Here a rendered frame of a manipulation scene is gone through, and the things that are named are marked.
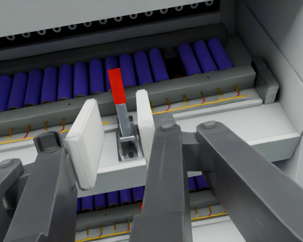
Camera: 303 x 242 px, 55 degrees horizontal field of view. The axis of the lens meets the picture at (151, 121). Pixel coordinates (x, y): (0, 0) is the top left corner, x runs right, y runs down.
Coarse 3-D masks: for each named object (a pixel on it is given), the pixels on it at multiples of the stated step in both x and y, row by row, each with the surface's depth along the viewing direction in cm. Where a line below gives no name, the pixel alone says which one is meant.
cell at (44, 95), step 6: (48, 72) 38; (54, 72) 39; (48, 78) 37; (54, 78) 38; (42, 84) 38; (48, 84) 37; (54, 84) 37; (42, 90) 36; (48, 90) 36; (54, 90) 37; (42, 96) 36; (48, 96) 35; (54, 96) 36; (42, 102) 35
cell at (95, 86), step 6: (96, 60) 39; (90, 66) 39; (96, 66) 38; (102, 66) 39; (90, 72) 38; (96, 72) 37; (102, 72) 38; (90, 78) 37; (96, 78) 37; (102, 78) 37; (90, 84) 36; (96, 84) 36; (102, 84) 36; (90, 90) 36; (96, 90) 35; (102, 90) 36
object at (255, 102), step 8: (232, 104) 33; (240, 104) 33; (248, 104) 33; (256, 104) 33; (184, 112) 33; (192, 112) 33; (200, 112) 33; (208, 112) 33; (216, 112) 33; (176, 120) 33; (104, 128) 33; (112, 128) 33; (8, 144) 33; (16, 144) 33; (24, 144) 33; (32, 144) 33
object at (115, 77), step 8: (112, 72) 28; (120, 72) 28; (112, 80) 28; (120, 80) 28; (112, 88) 29; (120, 88) 29; (120, 96) 29; (120, 104) 29; (120, 112) 29; (120, 120) 30; (128, 120) 30; (128, 128) 30; (128, 136) 30
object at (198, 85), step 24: (216, 72) 34; (240, 72) 34; (96, 96) 34; (168, 96) 34; (192, 96) 35; (240, 96) 34; (0, 120) 33; (24, 120) 33; (48, 120) 34; (72, 120) 34; (0, 144) 33
